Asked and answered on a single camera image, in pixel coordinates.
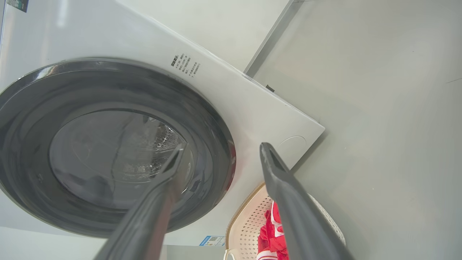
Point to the red and white garment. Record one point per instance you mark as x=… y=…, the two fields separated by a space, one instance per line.
x=272 y=238

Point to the beige perforated laundry basket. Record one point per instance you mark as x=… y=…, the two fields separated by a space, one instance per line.
x=249 y=224

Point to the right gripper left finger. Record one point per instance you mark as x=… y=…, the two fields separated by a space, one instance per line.
x=148 y=216

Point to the dark round washing machine door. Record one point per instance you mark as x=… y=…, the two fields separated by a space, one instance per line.
x=32 y=144

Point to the dark corner sticker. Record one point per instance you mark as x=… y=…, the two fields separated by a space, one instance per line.
x=18 y=4

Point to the white front-load washing machine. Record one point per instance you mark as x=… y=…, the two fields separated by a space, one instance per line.
x=252 y=115

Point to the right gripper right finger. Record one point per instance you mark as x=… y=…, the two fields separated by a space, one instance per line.
x=296 y=216

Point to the blue energy label sticker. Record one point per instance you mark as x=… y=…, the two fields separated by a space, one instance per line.
x=212 y=241

